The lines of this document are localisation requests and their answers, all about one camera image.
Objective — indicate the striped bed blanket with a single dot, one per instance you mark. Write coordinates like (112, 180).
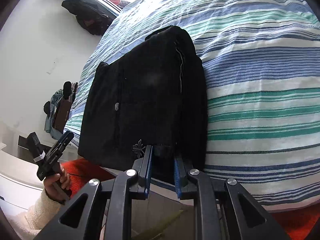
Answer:
(250, 80)

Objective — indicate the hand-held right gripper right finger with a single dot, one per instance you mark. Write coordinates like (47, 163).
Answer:
(178, 177)

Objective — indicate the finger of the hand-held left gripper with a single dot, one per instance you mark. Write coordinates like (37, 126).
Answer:
(62, 143)

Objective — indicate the small red cloth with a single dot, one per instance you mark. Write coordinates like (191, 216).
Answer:
(120, 2)

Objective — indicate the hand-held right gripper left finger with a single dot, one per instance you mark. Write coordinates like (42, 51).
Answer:
(147, 170)

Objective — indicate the person's left forearm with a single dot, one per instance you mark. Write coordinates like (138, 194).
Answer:
(42, 212)

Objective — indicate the black pants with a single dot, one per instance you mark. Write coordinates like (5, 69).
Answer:
(150, 92)

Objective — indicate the dark hanging jacket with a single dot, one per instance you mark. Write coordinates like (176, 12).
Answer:
(87, 15)

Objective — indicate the white cabinet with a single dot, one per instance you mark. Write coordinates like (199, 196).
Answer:
(17, 170)

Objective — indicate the person's left hand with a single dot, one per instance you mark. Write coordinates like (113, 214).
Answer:
(56, 185)

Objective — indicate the red orange rug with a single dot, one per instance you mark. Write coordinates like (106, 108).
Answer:
(82, 170)

